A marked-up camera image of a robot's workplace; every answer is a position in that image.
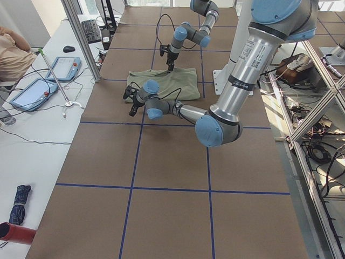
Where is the red cylinder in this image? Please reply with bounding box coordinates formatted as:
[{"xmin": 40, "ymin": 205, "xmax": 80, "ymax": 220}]
[{"xmin": 1, "ymin": 222, "xmax": 36, "ymax": 245}]

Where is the aluminium frame post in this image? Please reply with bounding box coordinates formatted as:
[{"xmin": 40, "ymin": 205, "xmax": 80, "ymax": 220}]
[{"xmin": 61, "ymin": 0, "xmax": 101, "ymax": 83}]

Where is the folded dark blue umbrella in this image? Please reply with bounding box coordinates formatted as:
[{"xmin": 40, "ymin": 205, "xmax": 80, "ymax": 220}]
[{"xmin": 9, "ymin": 185, "xmax": 31, "ymax": 225}]

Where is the aluminium frame rack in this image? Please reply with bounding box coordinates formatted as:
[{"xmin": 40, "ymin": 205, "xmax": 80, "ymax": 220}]
[{"xmin": 265, "ymin": 40, "xmax": 345, "ymax": 259}]

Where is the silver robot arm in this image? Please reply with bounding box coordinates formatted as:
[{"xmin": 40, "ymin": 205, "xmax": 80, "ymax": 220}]
[
  {"xmin": 156, "ymin": 0, "xmax": 219, "ymax": 73},
  {"xmin": 123, "ymin": 1, "xmax": 319, "ymax": 147}
]

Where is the black keyboard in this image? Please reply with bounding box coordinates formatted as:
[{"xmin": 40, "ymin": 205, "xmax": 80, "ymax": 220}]
[{"xmin": 81, "ymin": 19, "xmax": 101, "ymax": 44}]

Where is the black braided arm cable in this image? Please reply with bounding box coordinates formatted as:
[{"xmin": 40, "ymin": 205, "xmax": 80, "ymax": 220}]
[{"xmin": 156, "ymin": 13, "xmax": 200, "ymax": 51}]

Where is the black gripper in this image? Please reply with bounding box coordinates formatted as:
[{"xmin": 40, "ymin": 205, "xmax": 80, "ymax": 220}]
[
  {"xmin": 123, "ymin": 85, "xmax": 144, "ymax": 117},
  {"xmin": 159, "ymin": 44, "xmax": 180, "ymax": 72}
]

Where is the blue teach pendant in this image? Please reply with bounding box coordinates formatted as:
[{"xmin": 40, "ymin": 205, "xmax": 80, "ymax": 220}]
[
  {"xmin": 9, "ymin": 78, "xmax": 58, "ymax": 112},
  {"xmin": 52, "ymin": 57, "xmax": 81, "ymax": 82}
]

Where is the seated person beige shirt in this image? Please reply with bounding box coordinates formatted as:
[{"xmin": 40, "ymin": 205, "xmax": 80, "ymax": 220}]
[{"xmin": 0, "ymin": 25, "xmax": 37, "ymax": 126}]

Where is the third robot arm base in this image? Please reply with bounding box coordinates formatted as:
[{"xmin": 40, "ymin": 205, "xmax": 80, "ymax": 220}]
[{"xmin": 319, "ymin": 38, "xmax": 344, "ymax": 66}]

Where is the black computer mouse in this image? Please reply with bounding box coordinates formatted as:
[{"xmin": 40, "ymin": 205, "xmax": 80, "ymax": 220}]
[{"xmin": 63, "ymin": 45, "xmax": 75, "ymax": 53}]

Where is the sage green t-shirt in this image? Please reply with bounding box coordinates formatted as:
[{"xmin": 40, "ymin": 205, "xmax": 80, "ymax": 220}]
[{"xmin": 127, "ymin": 67, "xmax": 201, "ymax": 101}]

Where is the brown box on shelf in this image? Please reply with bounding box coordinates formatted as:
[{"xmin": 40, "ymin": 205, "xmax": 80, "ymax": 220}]
[{"xmin": 275, "ymin": 53, "xmax": 314, "ymax": 84}]

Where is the lower blue teach pendant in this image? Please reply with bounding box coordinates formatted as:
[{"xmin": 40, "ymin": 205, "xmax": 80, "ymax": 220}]
[{"xmin": 9, "ymin": 78, "xmax": 58, "ymax": 112}]

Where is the upper blue teach pendant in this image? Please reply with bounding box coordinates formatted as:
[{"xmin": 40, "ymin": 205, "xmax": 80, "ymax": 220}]
[{"xmin": 52, "ymin": 57, "xmax": 81, "ymax": 82}]

